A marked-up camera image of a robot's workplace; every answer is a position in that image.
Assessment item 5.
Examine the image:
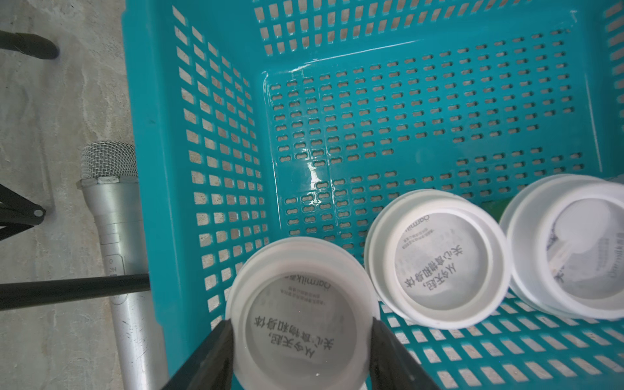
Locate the yogurt cup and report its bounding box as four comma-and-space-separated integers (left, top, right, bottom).
226, 237, 380, 389
484, 174, 623, 319
363, 189, 513, 330

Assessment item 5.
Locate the silver microphone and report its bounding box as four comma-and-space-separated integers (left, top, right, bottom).
78, 141, 168, 389

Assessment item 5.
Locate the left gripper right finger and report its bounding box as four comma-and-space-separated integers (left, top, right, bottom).
369, 318, 440, 390

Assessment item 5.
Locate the black perforated music stand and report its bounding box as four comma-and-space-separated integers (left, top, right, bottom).
1, 31, 150, 310

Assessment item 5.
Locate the teal plastic basket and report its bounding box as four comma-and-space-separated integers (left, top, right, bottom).
122, 1, 623, 374

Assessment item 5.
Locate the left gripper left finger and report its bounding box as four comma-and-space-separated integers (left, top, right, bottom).
162, 320, 234, 390

